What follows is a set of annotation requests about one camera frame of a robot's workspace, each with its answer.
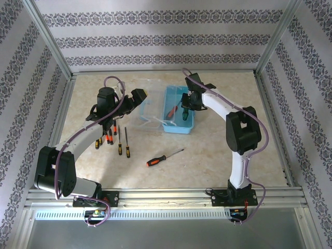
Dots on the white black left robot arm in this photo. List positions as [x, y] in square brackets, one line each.
[83, 135]

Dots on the aluminium frame rail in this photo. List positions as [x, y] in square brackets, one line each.
[166, 197]
[163, 71]

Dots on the aluminium right frame post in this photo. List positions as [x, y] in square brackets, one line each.
[280, 31]

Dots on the green black screwdriver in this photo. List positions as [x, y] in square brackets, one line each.
[185, 115]

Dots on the aluminium left side rail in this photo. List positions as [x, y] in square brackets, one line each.
[64, 109]

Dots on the clear plastic tool box lid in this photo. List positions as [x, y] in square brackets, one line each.
[155, 109]

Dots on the aluminium front frame rail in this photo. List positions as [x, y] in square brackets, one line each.
[166, 197]

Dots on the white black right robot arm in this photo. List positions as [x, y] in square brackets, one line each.
[238, 171]

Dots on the aluminium frame post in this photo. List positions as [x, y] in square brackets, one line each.
[46, 33]
[280, 31]

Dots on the grey metal panel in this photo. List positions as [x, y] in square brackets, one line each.
[166, 236]

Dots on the aluminium back frame rail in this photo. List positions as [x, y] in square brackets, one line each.
[163, 71]

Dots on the aluminium left frame post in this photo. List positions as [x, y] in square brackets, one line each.
[46, 33]

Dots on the blue plastic tool box base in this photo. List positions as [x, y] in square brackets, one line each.
[181, 128]

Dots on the aluminium right side rail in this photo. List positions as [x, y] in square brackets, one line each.
[267, 103]

